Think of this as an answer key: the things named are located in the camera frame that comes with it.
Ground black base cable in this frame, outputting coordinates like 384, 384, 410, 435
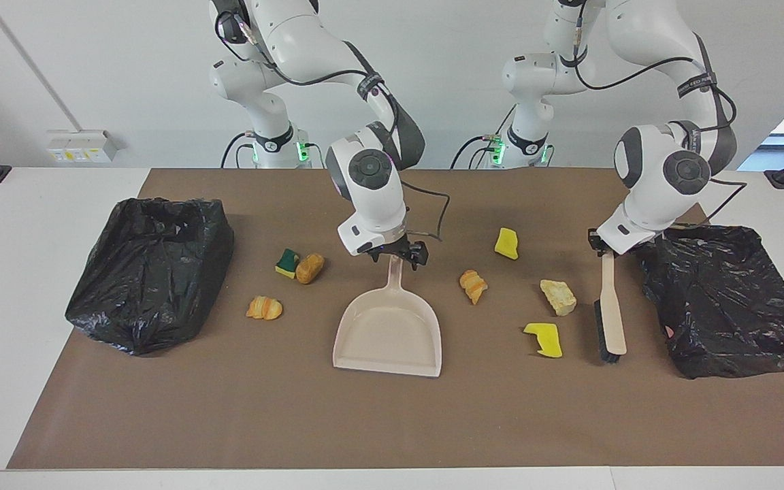
450, 105, 517, 169
220, 131, 258, 169

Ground white wall socket box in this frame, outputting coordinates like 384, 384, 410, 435
45, 129, 120, 164

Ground black left base cable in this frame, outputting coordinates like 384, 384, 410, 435
450, 105, 517, 169

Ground beige plastic dustpan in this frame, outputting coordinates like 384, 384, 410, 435
332, 255, 443, 378

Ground orange striped croissant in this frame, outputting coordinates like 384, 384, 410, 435
246, 295, 284, 321
459, 269, 489, 306

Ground beige hand brush black bristles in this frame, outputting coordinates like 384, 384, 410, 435
593, 252, 628, 363

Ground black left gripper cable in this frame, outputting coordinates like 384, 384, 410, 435
569, 0, 748, 225

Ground green and yellow sponge piece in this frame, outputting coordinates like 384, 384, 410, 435
274, 248, 301, 280

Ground black right base cable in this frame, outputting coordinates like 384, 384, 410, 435
220, 131, 258, 169

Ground white wall conduit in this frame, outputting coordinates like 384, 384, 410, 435
0, 0, 86, 133

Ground brown oval bread roll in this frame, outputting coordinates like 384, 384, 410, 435
295, 252, 326, 285

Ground yellow notched sponge piece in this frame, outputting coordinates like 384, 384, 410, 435
523, 322, 564, 359

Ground black bag-lined bin pink spot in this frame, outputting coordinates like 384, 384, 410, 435
637, 225, 784, 380

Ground brown table mat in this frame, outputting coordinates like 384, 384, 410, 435
7, 168, 784, 470

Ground pale beige bread chunk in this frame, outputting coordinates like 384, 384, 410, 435
539, 278, 578, 318

